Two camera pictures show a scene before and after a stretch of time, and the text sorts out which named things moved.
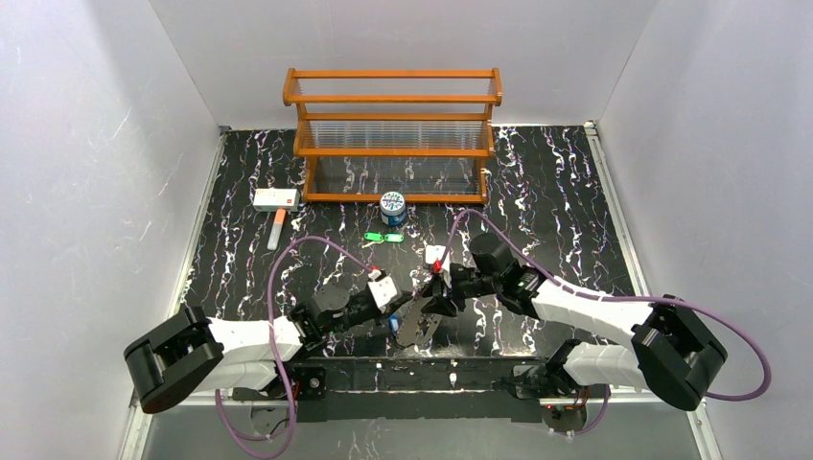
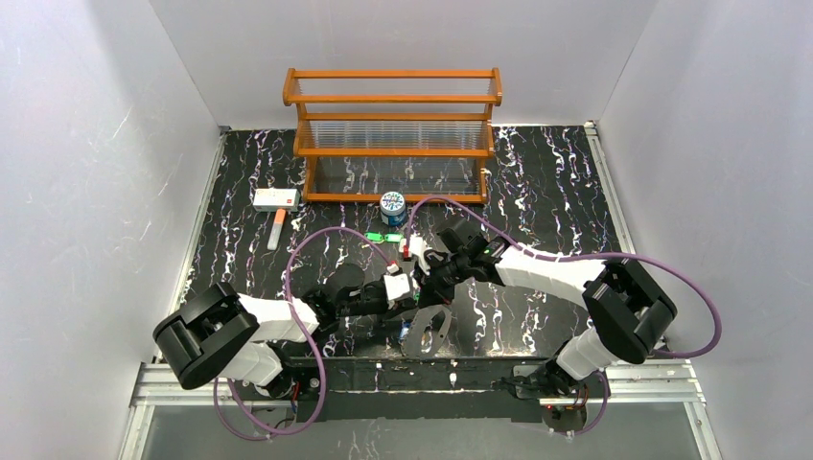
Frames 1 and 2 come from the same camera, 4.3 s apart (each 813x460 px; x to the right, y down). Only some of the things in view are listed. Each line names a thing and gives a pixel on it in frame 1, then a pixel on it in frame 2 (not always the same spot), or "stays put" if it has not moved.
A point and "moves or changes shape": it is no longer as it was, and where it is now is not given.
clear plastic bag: (407, 320) moves or changes shape
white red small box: (270, 199) stays put
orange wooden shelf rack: (423, 131) stays put
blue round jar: (392, 209) stays put
